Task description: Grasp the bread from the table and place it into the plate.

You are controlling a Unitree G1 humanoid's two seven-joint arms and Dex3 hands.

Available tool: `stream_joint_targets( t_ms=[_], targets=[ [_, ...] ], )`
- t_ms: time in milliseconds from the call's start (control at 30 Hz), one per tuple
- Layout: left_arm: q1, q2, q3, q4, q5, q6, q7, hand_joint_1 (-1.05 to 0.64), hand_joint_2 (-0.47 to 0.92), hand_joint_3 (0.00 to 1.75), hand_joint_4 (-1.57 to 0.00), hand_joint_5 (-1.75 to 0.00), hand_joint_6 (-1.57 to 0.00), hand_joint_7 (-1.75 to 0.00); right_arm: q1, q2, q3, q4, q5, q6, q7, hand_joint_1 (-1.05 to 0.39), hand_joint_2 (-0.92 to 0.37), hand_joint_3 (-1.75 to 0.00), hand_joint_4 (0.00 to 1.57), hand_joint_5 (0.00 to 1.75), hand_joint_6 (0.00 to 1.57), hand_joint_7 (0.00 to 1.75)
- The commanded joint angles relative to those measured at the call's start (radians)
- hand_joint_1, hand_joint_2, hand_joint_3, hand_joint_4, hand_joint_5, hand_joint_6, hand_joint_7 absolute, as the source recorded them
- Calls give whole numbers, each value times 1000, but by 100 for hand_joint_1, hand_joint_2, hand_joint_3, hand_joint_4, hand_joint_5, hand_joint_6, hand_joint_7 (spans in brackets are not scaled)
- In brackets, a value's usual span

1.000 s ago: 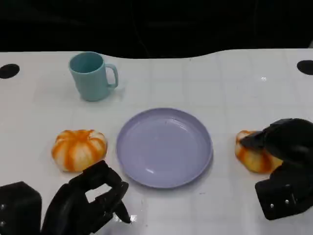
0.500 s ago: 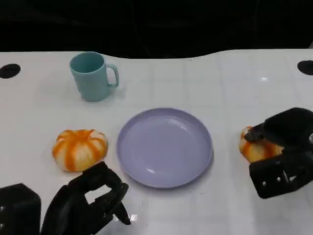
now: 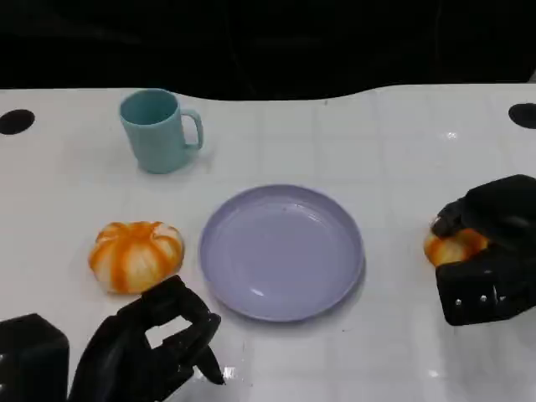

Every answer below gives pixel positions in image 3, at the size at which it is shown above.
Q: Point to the orange white toy bread roll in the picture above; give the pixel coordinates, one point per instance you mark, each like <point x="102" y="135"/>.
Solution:
<point x="134" y="255"/>
<point x="454" y="248"/>

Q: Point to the pale green mug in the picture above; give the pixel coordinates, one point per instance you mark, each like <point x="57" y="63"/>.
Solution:
<point x="157" y="142"/>

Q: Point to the black backdrop cloth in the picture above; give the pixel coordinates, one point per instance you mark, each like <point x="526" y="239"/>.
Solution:
<point x="268" y="42"/>

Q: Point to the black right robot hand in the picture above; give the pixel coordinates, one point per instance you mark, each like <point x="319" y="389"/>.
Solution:
<point x="502" y="209"/>

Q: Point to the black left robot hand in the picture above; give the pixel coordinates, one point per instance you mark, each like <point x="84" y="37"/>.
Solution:
<point x="113" y="356"/>

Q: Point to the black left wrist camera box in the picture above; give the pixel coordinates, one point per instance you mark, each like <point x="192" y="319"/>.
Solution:
<point x="31" y="360"/>

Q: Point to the lilac plate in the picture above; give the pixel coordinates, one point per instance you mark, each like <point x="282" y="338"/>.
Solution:
<point x="280" y="255"/>

